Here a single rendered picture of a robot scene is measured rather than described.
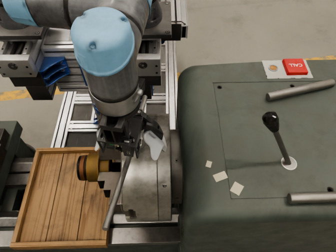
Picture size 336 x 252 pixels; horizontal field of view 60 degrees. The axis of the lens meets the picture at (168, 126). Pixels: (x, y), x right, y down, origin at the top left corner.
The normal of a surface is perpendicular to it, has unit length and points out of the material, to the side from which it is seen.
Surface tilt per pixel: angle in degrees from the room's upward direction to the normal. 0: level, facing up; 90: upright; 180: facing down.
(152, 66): 90
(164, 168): 29
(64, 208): 0
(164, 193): 53
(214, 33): 0
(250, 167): 0
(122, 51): 91
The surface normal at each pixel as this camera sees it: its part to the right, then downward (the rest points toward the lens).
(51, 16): -0.16, 0.77
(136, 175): 0.01, 0.00
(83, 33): 0.01, -0.51
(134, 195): 0.02, 0.31
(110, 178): 0.00, -0.71
